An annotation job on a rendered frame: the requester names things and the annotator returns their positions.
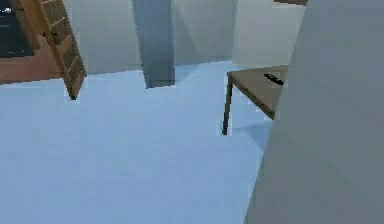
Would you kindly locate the brown wooden table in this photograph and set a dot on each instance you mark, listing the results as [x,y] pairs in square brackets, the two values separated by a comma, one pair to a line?
[258,88]

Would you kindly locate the black remote control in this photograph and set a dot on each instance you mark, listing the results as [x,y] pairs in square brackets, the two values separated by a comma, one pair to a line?
[273,79]

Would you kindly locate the brown wooden room door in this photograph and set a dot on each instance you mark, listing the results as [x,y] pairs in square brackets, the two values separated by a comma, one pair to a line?
[65,46]

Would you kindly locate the dark cabinet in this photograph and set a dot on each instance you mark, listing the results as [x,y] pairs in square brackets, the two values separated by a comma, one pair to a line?
[12,31]

